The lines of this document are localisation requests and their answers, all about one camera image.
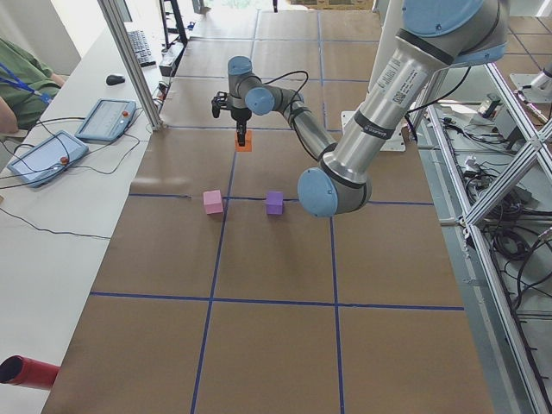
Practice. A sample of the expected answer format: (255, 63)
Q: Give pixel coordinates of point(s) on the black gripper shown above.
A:
(239, 115)

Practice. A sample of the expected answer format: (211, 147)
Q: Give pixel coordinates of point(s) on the orange foam cube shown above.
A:
(244, 144)

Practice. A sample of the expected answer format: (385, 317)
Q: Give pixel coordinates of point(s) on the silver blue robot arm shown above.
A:
(433, 36)

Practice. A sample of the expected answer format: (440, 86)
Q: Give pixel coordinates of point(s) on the pink foam cube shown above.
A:
(213, 202)

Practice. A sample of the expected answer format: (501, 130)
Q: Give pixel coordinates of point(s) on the purple foam cube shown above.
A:
(275, 203)

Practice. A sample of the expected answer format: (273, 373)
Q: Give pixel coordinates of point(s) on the black keyboard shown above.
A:
(141, 48)

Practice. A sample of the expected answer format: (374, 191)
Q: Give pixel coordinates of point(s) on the far blue teach pendant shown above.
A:
(107, 120)

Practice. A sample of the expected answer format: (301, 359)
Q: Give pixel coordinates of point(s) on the blue teach pendant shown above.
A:
(107, 120)
(48, 159)

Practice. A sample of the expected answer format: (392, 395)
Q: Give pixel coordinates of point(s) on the black computer mouse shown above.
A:
(114, 79)

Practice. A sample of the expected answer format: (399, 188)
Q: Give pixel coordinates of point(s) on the near blue teach pendant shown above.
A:
(48, 159)

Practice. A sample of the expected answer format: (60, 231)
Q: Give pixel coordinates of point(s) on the person in green shirt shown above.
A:
(28, 86)

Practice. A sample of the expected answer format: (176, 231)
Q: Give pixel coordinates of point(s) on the red cardboard tube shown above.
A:
(18, 370)

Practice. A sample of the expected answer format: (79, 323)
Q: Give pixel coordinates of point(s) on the aluminium frame post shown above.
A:
(113, 18)

